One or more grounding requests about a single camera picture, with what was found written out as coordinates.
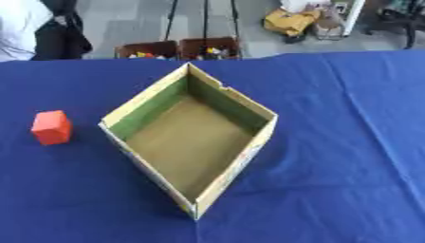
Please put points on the brown cardboard box with toys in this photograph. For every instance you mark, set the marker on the brown cardboard box with toys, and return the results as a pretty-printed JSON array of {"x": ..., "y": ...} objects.
[
  {"x": 146, "y": 50},
  {"x": 210, "y": 48}
]

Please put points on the person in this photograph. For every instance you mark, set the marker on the person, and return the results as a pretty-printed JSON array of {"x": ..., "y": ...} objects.
[{"x": 33, "y": 28}]

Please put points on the open cardboard box green inside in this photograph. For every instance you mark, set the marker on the open cardboard box green inside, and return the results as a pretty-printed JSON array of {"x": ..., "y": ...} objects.
[{"x": 188, "y": 139}]

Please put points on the black chair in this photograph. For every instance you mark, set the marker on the black chair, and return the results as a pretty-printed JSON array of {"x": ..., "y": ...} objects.
[{"x": 401, "y": 19}]

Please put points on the red rectangular block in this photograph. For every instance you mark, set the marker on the red rectangular block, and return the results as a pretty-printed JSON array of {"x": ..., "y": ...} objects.
[{"x": 51, "y": 127}]

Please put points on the yellow bag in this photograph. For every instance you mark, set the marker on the yellow bag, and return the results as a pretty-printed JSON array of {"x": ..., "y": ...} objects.
[{"x": 290, "y": 22}]

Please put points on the black tripod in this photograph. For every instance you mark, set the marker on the black tripod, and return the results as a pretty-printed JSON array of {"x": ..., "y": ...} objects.
[{"x": 205, "y": 19}]

